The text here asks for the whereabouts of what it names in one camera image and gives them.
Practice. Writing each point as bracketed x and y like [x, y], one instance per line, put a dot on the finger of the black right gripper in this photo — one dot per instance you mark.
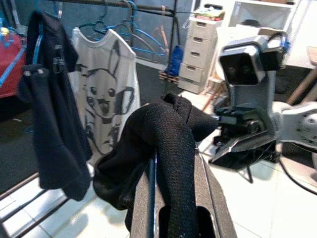
[235, 114]
[247, 153]

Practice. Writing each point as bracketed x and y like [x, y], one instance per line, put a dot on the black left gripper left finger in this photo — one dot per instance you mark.
[144, 198]

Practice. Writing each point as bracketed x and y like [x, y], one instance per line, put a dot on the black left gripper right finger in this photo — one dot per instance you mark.
[215, 203]

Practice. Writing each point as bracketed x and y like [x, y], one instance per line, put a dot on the black sports shirt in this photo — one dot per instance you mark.
[168, 138]

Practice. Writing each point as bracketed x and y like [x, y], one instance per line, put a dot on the white plastic drawer unit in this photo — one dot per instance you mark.
[198, 54]

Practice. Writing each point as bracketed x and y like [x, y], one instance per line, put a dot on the blue cloth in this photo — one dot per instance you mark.
[175, 60]

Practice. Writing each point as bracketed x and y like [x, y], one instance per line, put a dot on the white shelf unit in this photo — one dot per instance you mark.
[262, 15]

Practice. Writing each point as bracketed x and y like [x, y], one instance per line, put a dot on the black metal clothes rack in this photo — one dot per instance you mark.
[174, 29]

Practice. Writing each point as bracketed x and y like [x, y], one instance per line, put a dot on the black t-shirt small print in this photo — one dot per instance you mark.
[57, 124]

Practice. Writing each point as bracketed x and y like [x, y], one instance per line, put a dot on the white Pikachu t-shirt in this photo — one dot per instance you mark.
[109, 74]

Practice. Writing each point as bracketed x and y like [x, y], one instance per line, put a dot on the red cloth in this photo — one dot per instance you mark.
[12, 69]

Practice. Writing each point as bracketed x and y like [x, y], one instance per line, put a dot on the yellow cloth patch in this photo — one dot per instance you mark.
[3, 31]

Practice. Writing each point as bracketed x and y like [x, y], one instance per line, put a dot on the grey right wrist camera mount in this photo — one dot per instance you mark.
[257, 99]

